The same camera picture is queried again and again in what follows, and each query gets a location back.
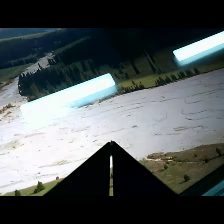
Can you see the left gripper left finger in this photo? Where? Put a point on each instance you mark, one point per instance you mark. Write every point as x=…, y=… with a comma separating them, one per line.
x=88, y=176

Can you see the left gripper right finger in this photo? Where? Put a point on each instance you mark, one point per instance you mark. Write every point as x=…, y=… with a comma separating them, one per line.
x=136, y=176

